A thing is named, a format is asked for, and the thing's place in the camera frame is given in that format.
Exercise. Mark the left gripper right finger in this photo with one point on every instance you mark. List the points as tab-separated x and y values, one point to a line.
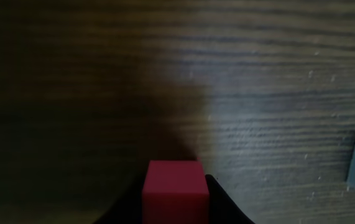
220	211

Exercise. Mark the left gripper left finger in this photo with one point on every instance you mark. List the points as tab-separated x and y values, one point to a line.
127	214

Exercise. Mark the pink cube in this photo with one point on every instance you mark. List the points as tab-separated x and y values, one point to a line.
175	193

